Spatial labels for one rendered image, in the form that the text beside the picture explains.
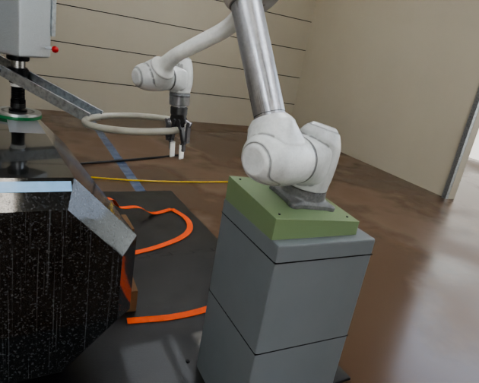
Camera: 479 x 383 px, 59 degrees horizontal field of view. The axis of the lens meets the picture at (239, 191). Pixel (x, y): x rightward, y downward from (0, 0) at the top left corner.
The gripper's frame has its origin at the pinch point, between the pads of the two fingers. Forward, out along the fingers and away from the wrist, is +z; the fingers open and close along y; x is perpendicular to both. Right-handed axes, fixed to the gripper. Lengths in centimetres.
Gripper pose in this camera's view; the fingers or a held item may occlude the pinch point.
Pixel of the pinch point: (176, 150)
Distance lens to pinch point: 195.3
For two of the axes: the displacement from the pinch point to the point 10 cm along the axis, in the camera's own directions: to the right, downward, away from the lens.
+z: -1.0, 9.5, 3.1
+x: -4.8, 2.3, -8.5
